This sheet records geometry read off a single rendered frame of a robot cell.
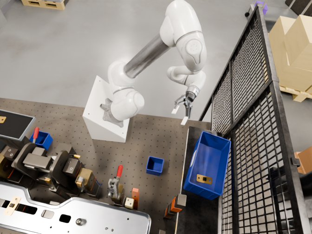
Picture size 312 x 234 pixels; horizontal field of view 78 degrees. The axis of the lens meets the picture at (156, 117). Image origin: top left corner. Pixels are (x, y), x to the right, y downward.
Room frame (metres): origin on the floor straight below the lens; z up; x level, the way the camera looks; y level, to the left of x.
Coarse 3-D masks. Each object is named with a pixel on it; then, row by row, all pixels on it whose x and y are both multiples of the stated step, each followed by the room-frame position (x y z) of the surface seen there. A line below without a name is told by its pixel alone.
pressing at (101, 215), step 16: (0, 192) 0.13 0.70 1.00; (16, 192) 0.14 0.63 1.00; (0, 208) 0.06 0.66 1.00; (48, 208) 0.09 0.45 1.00; (64, 208) 0.10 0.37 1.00; (80, 208) 0.11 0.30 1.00; (96, 208) 0.12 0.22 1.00; (112, 208) 0.14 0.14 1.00; (128, 208) 0.15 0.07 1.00; (0, 224) 0.00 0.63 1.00; (16, 224) 0.01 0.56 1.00; (32, 224) 0.02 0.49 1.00; (48, 224) 0.03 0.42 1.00; (64, 224) 0.04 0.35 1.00; (96, 224) 0.06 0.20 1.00; (112, 224) 0.07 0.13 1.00; (128, 224) 0.08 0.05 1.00; (144, 224) 0.09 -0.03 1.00
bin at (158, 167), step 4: (152, 156) 0.53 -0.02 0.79; (148, 160) 0.49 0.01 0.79; (152, 160) 0.52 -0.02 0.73; (156, 160) 0.52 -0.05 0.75; (160, 160) 0.52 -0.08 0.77; (148, 164) 0.50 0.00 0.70; (152, 164) 0.50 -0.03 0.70; (156, 164) 0.51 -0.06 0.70; (160, 164) 0.51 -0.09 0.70; (148, 168) 0.47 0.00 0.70; (152, 168) 0.47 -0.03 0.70; (156, 168) 0.48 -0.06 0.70; (160, 168) 0.48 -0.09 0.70; (148, 172) 0.43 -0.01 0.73; (152, 172) 0.43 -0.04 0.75; (156, 172) 0.43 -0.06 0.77; (160, 172) 0.42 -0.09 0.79
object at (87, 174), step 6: (78, 174) 0.26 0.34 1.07; (84, 174) 0.26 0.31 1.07; (90, 174) 0.27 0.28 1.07; (90, 180) 0.24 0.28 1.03; (96, 180) 0.29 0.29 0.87; (84, 186) 0.21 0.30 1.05; (90, 186) 0.22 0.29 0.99; (96, 186) 0.26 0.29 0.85; (90, 192) 0.22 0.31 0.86; (96, 192) 0.24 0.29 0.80; (90, 198) 0.21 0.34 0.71; (96, 198) 0.21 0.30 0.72
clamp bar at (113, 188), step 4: (112, 180) 0.22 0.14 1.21; (116, 180) 0.22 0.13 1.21; (108, 184) 0.20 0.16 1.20; (112, 184) 0.20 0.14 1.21; (116, 184) 0.20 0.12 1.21; (108, 188) 0.18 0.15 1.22; (112, 188) 0.18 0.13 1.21; (116, 188) 0.19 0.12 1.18; (112, 192) 0.17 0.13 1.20; (116, 192) 0.19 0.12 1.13; (116, 196) 0.18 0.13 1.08
